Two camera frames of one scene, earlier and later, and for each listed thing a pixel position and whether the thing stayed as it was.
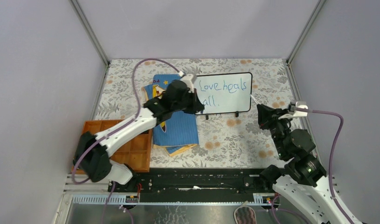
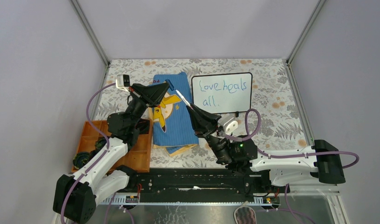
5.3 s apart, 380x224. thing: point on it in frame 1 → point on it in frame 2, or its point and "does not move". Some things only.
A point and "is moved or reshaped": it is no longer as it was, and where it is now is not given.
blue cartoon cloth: [176, 132] does not move
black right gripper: [266, 115] → [201, 123]
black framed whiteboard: [224, 93] does not move
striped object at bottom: [244, 214] does not move
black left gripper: [196, 105] → [147, 95]
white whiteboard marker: [252, 97] is moved or reshaped
